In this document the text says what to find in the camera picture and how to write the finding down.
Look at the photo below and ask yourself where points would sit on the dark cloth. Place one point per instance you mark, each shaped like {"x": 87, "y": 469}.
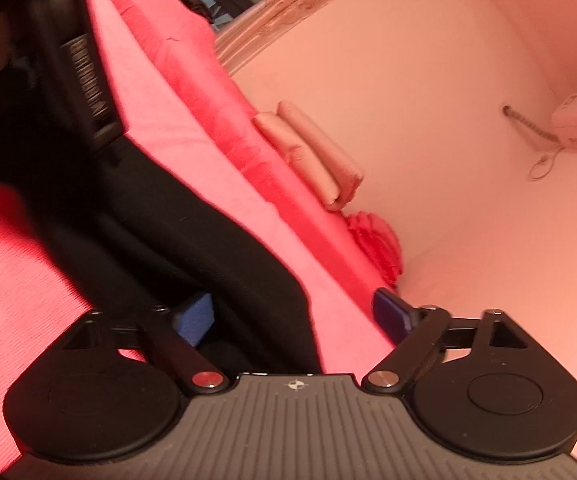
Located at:
{"x": 196, "y": 4}

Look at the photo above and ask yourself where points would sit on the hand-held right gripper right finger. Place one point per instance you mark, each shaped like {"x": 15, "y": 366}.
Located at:
{"x": 391, "y": 317}

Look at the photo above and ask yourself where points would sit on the red folded blanket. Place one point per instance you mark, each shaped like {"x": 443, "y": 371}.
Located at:
{"x": 376, "y": 245}

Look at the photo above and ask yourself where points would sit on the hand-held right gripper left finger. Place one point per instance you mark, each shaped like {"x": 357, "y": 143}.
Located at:
{"x": 196, "y": 321}

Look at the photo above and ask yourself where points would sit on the red bed sheet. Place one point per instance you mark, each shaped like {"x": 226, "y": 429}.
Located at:
{"x": 208, "y": 90}

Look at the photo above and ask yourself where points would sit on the patterned curtain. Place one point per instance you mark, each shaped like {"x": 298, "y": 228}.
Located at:
{"x": 288, "y": 15}

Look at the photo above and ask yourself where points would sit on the wrapped air conditioner pipe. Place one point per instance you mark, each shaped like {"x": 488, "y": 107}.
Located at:
{"x": 528, "y": 122}

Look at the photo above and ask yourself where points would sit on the black pants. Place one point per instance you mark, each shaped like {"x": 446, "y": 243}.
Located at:
{"x": 168, "y": 220}

